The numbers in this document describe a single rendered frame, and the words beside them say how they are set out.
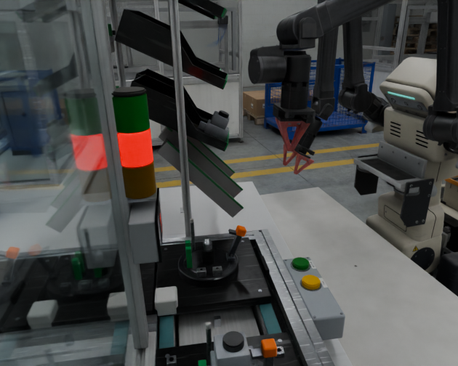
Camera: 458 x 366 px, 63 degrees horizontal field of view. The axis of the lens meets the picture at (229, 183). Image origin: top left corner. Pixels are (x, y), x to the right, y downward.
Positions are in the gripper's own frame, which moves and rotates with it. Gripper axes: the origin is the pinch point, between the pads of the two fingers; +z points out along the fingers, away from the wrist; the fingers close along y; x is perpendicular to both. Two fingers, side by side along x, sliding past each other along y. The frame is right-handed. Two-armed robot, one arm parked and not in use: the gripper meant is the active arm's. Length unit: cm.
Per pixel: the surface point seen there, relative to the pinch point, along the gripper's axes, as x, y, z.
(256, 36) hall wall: 182, -877, -9
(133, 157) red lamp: -31.6, 26.7, -7.7
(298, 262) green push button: 1.9, 6.3, 26.6
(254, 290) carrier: -10.3, 14.2, 27.2
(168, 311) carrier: -28.6, 16.8, 28.4
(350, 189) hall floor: 140, -234, 117
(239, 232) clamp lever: -12.3, 5.8, 17.6
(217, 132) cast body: -14.0, -23.1, 2.1
